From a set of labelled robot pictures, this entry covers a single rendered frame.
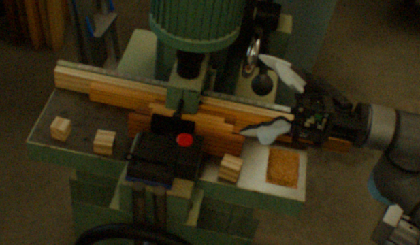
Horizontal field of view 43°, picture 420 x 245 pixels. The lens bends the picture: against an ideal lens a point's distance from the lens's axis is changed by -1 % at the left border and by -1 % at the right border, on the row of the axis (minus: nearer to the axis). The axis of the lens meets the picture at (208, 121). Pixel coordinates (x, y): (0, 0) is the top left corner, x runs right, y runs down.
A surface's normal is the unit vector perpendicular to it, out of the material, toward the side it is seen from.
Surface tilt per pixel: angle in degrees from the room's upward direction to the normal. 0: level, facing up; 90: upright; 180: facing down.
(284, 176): 23
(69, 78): 90
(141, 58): 0
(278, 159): 14
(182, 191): 0
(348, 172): 0
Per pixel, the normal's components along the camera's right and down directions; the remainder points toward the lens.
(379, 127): -0.04, 0.07
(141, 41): 0.12, -0.67
